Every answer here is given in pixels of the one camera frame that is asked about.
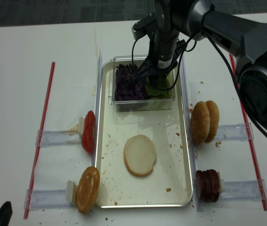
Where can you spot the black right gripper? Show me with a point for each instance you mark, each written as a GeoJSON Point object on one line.
{"type": "Point", "coordinates": [162, 59]}

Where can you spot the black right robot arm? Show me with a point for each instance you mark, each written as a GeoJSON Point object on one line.
{"type": "Point", "coordinates": [245, 39]}

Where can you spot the green lettuce in container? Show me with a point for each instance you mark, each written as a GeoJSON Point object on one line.
{"type": "Point", "coordinates": [156, 92]}

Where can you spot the white block behind tomato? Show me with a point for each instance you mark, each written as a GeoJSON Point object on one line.
{"type": "Point", "coordinates": [81, 126]}

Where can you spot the red tomato slice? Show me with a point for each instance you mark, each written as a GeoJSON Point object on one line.
{"type": "Point", "coordinates": [87, 141]}

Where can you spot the brown meat patties stack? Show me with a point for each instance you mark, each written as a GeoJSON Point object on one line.
{"type": "Point", "coordinates": [208, 185]}

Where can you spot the white block behind patties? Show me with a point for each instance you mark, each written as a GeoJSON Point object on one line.
{"type": "Point", "coordinates": [221, 184]}

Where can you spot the purple cabbage leaves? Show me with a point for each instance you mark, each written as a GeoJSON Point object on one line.
{"type": "Point", "coordinates": [127, 85]}

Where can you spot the clear plastic salad container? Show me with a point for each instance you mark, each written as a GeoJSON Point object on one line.
{"type": "Point", "coordinates": [135, 105]}

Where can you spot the left long clear divider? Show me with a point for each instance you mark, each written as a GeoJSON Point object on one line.
{"type": "Point", "coordinates": [96, 94]}

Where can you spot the long clear divider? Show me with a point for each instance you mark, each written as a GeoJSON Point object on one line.
{"type": "Point", "coordinates": [186, 105]}
{"type": "Point", "coordinates": [96, 94]}

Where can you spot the sesame bun top, front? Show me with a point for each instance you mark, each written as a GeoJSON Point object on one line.
{"type": "Point", "coordinates": [200, 123]}

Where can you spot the sesame bun ,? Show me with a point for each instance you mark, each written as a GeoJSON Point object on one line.
{"type": "Point", "coordinates": [200, 123]}
{"type": "Point", "coordinates": [214, 120]}

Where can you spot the sesame bun top, rear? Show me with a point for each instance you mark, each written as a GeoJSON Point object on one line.
{"type": "Point", "coordinates": [214, 120]}

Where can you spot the bottom bun half on tray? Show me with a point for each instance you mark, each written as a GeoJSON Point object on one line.
{"type": "Point", "coordinates": [139, 155]}

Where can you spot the white metal tray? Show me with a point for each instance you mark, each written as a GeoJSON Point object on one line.
{"type": "Point", "coordinates": [170, 183]}

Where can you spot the right red strip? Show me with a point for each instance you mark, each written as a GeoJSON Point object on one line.
{"type": "Point", "coordinates": [255, 162]}

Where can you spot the red strip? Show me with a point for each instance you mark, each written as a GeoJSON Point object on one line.
{"type": "Point", "coordinates": [46, 102]}
{"type": "Point", "coordinates": [255, 162]}

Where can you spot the right long clear divider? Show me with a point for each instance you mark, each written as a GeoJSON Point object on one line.
{"type": "Point", "coordinates": [186, 105]}

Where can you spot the toasted bun bottom, left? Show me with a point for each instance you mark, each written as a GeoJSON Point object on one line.
{"type": "Point", "coordinates": [87, 190]}

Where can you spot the white block behind left bun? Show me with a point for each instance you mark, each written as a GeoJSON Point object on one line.
{"type": "Point", "coordinates": [71, 190]}

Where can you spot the left red strip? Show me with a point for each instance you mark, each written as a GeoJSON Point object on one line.
{"type": "Point", "coordinates": [46, 102]}

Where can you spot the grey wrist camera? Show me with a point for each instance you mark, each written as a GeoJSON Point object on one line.
{"type": "Point", "coordinates": [146, 26]}

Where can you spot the clear rail behind sesame buns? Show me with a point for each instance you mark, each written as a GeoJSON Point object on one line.
{"type": "Point", "coordinates": [241, 131]}

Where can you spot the clear rail behind tomato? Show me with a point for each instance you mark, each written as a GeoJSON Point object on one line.
{"type": "Point", "coordinates": [49, 138]}

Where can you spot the clear rail lower right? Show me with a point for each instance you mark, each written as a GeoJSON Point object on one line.
{"type": "Point", "coordinates": [241, 190]}

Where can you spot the clear rail lower left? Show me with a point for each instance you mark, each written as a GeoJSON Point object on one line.
{"type": "Point", "coordinates": [46, 199]}

